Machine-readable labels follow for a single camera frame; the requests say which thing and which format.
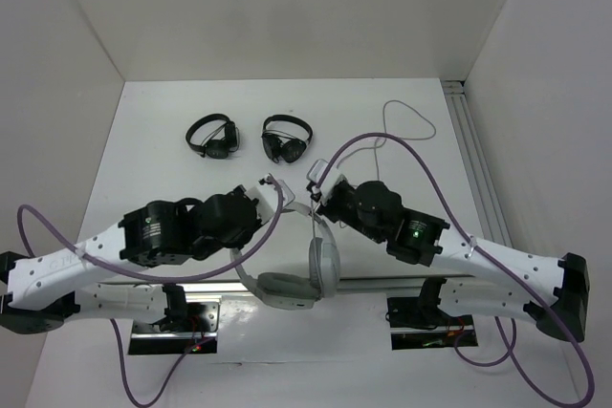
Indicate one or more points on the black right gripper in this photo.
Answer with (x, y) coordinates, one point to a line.
(326, 209)

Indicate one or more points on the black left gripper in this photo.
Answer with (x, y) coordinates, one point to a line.
(240, 242)

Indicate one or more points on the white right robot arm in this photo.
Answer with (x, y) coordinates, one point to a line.
(551, 293)

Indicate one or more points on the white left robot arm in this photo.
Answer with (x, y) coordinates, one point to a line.
(107, 275)

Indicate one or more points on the black headphones with silver band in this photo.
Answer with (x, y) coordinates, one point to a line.
(220, 143)

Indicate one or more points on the black headphones with thin band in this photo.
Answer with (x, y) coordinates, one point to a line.
(286, 147)

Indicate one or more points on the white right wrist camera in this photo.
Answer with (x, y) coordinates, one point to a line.
(322, 178)

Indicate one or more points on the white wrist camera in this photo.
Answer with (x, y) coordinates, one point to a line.
(266, 196)
(322, 178)

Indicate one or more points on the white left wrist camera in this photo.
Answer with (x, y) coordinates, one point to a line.
(266, 196)

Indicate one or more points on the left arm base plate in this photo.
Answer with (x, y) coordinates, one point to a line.
(198, 331)

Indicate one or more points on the aluminium side rail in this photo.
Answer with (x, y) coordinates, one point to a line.
(483, 191)

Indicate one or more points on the aluminium front rail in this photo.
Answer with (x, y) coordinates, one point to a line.
(296, 287)

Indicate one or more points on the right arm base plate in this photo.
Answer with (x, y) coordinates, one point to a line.
(411, 330)

